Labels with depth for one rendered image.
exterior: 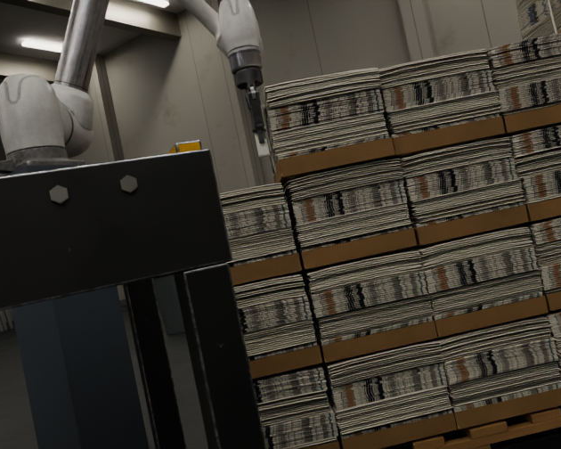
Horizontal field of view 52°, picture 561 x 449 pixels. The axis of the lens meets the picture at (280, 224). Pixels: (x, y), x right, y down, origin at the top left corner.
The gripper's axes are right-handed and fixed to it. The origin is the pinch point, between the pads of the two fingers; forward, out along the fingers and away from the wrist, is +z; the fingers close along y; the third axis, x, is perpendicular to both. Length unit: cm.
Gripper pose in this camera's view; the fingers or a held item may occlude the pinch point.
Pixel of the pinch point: (262, 143)
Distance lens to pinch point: 160.4
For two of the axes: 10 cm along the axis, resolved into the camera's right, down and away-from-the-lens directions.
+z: 1.9, 9.8, -0.2
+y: -0.7, 0.4, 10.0
